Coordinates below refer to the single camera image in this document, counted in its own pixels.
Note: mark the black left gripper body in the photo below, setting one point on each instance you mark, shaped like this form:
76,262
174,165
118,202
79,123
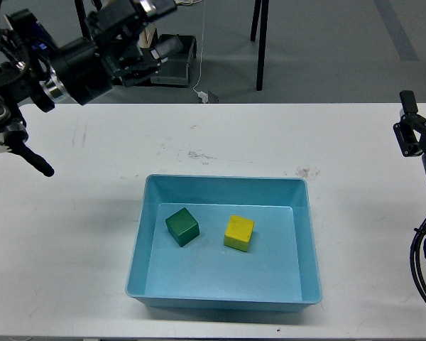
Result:
87,69

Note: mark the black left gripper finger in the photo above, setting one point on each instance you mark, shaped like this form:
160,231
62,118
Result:
138,65
125,20

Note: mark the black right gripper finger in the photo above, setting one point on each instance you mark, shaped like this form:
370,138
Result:
411,127

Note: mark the green wooden block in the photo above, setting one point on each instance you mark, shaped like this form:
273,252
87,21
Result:
182,226

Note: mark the yellow wooden block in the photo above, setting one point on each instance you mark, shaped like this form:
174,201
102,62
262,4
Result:
238,233

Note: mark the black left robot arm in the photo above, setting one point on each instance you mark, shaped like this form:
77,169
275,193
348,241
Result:
27,74

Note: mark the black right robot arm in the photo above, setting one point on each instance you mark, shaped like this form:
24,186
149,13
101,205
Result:
418,248

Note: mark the blue plastic center box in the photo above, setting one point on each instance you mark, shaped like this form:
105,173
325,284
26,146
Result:
279,272

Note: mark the cream plastic crate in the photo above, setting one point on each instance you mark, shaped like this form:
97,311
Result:
148,36

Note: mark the black left table leg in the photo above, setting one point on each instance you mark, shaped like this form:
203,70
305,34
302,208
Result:
81,16

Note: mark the black table leg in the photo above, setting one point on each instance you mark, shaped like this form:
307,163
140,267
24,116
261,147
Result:
81,16
259,27

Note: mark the dark grey open bin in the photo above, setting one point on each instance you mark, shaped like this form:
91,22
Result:
176,71

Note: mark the white power adapter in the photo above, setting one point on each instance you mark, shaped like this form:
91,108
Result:
203,97

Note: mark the black right table leg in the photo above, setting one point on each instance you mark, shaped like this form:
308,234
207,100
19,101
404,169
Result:
259,27

